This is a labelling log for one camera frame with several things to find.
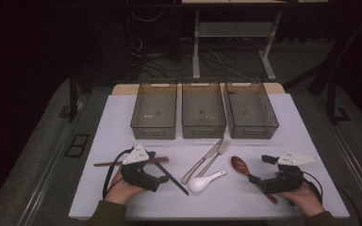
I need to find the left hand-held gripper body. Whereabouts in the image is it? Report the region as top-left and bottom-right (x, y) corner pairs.
(120, 144), (162, 193)

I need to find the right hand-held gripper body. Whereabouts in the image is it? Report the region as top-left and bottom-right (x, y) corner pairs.
(259, 150), (321, 195)

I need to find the brown wooden chopstick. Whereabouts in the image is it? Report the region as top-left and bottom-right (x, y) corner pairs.
(92, 156), (170, 168)

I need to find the black chopstick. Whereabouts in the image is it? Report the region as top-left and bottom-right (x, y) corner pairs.
(153, 160), (190, 196)

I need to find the brown wooden spoon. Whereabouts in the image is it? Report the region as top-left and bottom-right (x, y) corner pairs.
(230, 155), (279, 205)

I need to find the white ceramic spoon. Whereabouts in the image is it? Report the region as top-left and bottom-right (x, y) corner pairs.
(188, 169), (228, 193)

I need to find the translucent grey plastic bin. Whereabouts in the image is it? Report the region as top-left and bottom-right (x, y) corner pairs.
(130, 82), (178, 140)
(181, 80), (228, 139)
(224, 81), (280, 139)

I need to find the steel fork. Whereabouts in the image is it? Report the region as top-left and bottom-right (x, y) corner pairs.
(195, 139), (231, 179)

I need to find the steel table knife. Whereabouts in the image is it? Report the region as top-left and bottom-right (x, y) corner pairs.
(180, 137), (224, 186)

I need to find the person's left hand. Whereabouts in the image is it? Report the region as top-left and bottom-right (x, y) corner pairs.
(104, 169), (147, 206)

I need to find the person's right hand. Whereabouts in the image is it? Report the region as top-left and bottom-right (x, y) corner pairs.
(275, 182), (326, 218)

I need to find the black upright stand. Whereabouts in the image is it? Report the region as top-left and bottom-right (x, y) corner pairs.
(324, 74), (353, 125)
(58, 70), (80, 123)

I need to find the black slanted stand bar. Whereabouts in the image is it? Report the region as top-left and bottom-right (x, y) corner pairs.
(282, 15), (362, 95)

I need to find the right hand-held gripper black cable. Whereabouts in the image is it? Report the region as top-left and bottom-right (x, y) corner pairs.
(301, 170), (324, 205)

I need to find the black floor socket frame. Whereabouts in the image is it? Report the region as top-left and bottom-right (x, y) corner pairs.
(64, 133), (91, 158)

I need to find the metal floor rail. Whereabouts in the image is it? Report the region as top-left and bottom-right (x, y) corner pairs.
(17, 125), (76, 226)
(326, 121), (362, 220)

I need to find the tangle of black floor cables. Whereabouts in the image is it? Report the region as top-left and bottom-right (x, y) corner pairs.
(130, 34), (196, 80)

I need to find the white floor cable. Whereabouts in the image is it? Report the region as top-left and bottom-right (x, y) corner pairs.
(206, 48), (249, 79)

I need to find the white desk with metal frame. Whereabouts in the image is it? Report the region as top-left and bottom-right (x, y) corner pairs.
(181, 0), (329, 82)

